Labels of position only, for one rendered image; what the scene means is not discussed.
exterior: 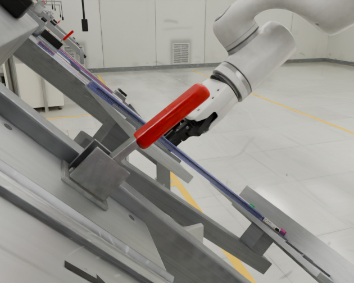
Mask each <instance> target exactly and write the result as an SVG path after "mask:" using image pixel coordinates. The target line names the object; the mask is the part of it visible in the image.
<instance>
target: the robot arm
mask: <svg viewBox="0 0 354 283"><path fill-rule="evenodd" d="M270 9H283V10H288V11H291V12H294V13H296V14H298V15H299V16H301V17H303V18H304V19H305V20H306V21H308V22H309V23H310V24H311V25H313V26H314V27H315V28H317V29H318V30H319V31H320V32H322V33H323V34H325V35H336V34H339V33H341V32H343V31H345V30H347V29H348V28H350V27H351V26H353V25H354V0H237V1H235V2H234V3H233V4H232V5H231V6H229V7H228V8H227V9H226V10H225V11H224V12H222V13H221V14H220V15H219V16H218V17H217V18H216V19H215V21H214V23H213V26H212V28H213V32H214V34H215V36H216V37H217V39H218V40H219V42H220V43H221V45H222V46H223V47H224V48H225V50H226V51H227V53H228V58H227V59H226V60H225V61H223V62H222V63H221V64H220V65H219V66H218V67H217V68H215V69H214V70H213V72H212V73H213V74H212V75H211V76H210V79H207V80H205V81H204V82H202V83H201V84H202V85H204V86H206V87H207V89H208V90H209V92H210V97H209V98H208V99H207V100H206V101H204V102H203V103H202V104H201V105H200V106H198V107H197V108H196V109H195V110H194V111H192V112H191V113H190V114H189V115H188V116H186V117H185V118H184V119H183V120H181V121H180V122H179V123H178V124H176V125H175V126H174V127H173V128H172V129H170V130H169V131H168V132H167V133H166V134H164V137H165V138H166V139H167V140H168V141H170V142H171V143H173V144H174V145H175V146H176V147H177V146H178V145H179V144H180V143H181V142H182V141H183V142H184V141H186V140H187V139H188V138H189V137H191V136H201V134H206V133H207V132H209V131H210V130H211V129H212V128H214V127H215V126H216V125H217V124H218V123H219V122H220V121H221V120H222V119H223V118H224V117H225V116H226V115H227V114H228V113H229V111H230V110H231V109H232V108H233V107H234V106H235V104H236V103H238V102H242V101H243V100H244V99H245V98H246V97H247V96H249V95H250V94H251V93H252V92H253V91H254V90H255V89H256V88H257V87H258V86H259V85H260V84H262V83H263V82H264V81H265V80H266V79H267V78H268V77H269V76H270V75H271V74H272V73H273V72H274V71H276V70H277V69H278V68H279V67H280V66H281V65H282V64H283V63H284V62H285V61H286V60H287V59H289V58H290V57H291V56H292V55H293V54H294V53H295V51H296V48H297V46H296V41H295V38H294V36H293V35H292V33H291V32H290V31H289V30H288V29H287V28H286V27H285V26H284V25H282V24H281V23H279V22H276V21H269V22H267V23H266V24H265V25H264V26H262V27H261V28H260V27H259V26H258V25H257V23H256V22H255V20H254V17H255V16H256V15H258V14H259V13H261V12H263V11H266V10H270Z"/></svg>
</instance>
